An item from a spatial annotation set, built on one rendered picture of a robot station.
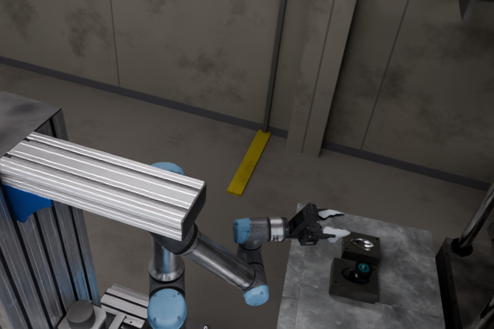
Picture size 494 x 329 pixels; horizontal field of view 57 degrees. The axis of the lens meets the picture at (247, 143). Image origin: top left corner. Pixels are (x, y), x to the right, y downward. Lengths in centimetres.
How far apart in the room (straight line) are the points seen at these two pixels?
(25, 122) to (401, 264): 188
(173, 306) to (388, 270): 116
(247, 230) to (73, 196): 74
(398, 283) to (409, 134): 197
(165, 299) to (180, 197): 82
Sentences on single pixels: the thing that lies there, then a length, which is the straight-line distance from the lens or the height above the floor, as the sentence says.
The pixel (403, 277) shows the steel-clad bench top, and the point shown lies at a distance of 230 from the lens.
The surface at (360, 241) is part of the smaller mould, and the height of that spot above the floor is 85.
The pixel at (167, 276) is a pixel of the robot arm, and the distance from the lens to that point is 150.
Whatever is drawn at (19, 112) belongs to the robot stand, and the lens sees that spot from 90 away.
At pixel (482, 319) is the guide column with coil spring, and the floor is 85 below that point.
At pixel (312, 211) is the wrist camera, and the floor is 154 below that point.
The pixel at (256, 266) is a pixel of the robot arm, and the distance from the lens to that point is 143.
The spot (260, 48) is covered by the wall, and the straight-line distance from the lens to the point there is 382.
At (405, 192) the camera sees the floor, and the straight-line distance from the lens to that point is 398.
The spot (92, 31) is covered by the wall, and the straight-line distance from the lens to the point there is 454.
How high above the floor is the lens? 252
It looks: 38 degrees down
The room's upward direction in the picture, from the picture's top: 6 degrees clockwise
